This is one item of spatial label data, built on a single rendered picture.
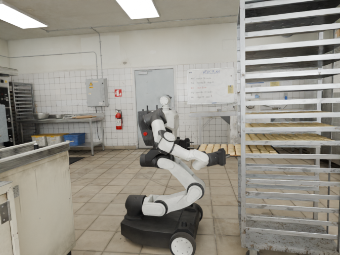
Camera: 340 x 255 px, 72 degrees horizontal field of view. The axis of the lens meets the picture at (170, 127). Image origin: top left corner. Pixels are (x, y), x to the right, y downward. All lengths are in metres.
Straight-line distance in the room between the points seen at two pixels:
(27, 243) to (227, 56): 5.33
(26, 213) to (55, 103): 5.55
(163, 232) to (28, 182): 1.02
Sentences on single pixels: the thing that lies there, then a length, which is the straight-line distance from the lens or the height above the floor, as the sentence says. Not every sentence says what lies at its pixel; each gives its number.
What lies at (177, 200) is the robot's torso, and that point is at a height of 0.35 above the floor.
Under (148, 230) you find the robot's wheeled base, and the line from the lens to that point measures 2.02.
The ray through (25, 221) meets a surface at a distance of 1.66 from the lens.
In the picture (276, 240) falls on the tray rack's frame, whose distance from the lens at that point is 2.03.
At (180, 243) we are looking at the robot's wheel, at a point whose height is 0.12.
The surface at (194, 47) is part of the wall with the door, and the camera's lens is 6.02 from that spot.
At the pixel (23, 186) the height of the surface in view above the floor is 0.72.
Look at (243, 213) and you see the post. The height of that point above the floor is 0.37.
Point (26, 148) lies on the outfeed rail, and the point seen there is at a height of 0.87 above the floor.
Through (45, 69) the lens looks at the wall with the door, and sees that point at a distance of 7.21.
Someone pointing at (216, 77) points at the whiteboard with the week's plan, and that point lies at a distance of 5.90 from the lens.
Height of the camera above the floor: 1.16
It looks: 6 degrees down
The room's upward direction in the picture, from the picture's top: 2 degrees counter-clockwise
